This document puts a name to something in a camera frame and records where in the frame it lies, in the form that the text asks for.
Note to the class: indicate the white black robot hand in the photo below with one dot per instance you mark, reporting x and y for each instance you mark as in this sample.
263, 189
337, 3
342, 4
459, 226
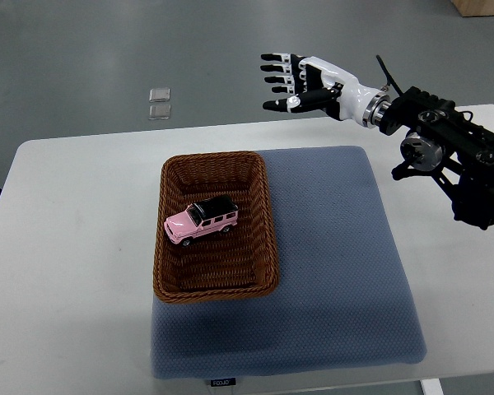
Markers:
326, 86

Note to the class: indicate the pink toy car black roof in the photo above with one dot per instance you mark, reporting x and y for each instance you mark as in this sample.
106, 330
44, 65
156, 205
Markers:
213, 215

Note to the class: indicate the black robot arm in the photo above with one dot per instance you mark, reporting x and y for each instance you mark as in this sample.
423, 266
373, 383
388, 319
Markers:
442, 142

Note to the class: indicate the brown wicker basket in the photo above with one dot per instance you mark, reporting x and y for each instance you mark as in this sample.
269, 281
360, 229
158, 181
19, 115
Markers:
215, 236

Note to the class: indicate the upper metal floor plate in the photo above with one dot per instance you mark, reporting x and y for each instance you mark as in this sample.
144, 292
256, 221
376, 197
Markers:
161, 94

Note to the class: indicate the metal floor plate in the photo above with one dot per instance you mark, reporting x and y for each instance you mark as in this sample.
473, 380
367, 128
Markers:
161, 94
160, 111

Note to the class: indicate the lower metal floor plate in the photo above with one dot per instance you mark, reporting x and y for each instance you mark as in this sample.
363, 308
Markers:
160, 111

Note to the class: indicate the wooden box corner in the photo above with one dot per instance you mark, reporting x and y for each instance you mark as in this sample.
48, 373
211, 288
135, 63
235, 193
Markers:
474, 8

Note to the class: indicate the blue grey cushion mat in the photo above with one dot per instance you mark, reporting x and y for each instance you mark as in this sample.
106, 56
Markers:
343, 299

